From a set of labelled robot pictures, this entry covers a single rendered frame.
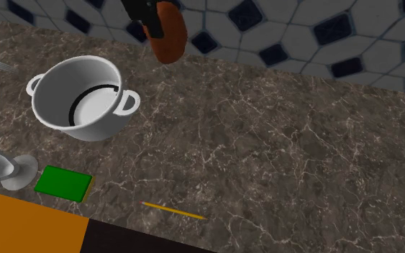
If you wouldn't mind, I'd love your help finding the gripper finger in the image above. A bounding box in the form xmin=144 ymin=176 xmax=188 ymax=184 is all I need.
xmin=141 ymin=13 xmax=165 ymax=40

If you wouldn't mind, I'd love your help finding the green and yellow sponge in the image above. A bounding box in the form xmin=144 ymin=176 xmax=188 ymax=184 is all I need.
xmin=33 ymin=165 xmax=96 ymax=203

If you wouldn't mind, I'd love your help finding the orange-brown oblong thing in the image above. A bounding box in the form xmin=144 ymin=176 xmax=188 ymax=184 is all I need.
xmin=142 ymin=0 xmax=189 ymax=65

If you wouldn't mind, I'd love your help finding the yellow pencil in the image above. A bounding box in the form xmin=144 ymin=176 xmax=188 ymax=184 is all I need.
xmin=139 ymin=201 xmax=209 ymax=221

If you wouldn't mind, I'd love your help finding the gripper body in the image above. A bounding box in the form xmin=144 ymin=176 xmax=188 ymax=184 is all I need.
xmin=120 ymin=0 xmax=162 ymax=26

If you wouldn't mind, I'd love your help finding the white pot with two handles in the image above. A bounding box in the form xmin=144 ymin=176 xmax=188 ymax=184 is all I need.
xmin=25 ymin=55 xmax=141 ymax=142

